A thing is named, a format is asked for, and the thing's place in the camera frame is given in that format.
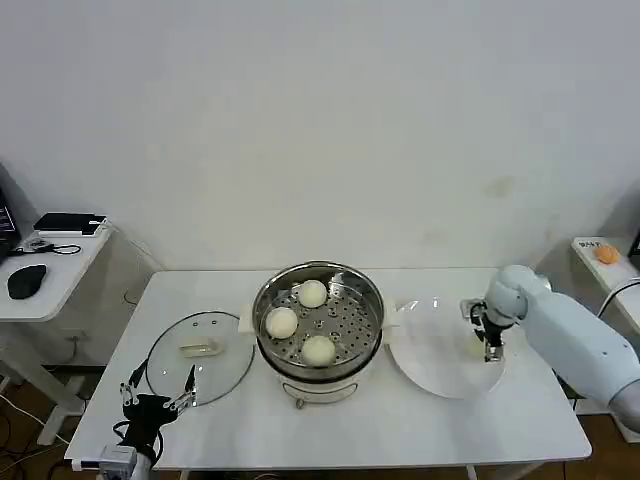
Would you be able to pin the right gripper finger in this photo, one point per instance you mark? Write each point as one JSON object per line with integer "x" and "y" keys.
{"x": 478, "y": 320}
{"x": 493, "y": 353}

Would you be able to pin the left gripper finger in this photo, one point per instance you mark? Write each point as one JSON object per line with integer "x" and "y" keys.
{"x": 186, "y": 397}
{"x": 131, "y": 391}

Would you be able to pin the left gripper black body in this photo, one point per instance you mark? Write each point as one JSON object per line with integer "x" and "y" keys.
{"x": 145, "y": 417}

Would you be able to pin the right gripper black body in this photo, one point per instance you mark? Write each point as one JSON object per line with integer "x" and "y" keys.
{"x": 494, "y": 334}

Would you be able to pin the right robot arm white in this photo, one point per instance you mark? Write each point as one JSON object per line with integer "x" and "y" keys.
{"x": 565, "y": 340}

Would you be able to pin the round glass lid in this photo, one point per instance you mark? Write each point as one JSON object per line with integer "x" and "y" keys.
{"x": 170, "y": 370}

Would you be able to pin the round white plate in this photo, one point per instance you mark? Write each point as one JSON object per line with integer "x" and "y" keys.
{"x": 435, "y": 350}

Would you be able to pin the white steamed bun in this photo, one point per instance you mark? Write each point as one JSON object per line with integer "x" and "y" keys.
{"x": 318, "y": 350}
{"x": 281, "y": 322}
{"x": 313, "y": 293}

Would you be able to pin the white desk with label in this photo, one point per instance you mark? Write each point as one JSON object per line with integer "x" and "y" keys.
{"x": 607, "y": 277}

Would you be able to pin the white side desk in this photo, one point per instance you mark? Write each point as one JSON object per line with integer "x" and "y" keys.
{"x": 55, "y": 285}

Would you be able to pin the electric cooker base pot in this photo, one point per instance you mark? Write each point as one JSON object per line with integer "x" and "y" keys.
{"x": 320, "y": 387}

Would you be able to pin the orange fruit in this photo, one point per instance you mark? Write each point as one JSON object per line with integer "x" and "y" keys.
{"x": 607, "y": 254}

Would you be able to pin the black computer mouse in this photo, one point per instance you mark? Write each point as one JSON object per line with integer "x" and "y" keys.
{"x": 26, "y": 281}

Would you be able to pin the flat black box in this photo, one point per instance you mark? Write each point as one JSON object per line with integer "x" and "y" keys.
{"x": 70, "y": 222}

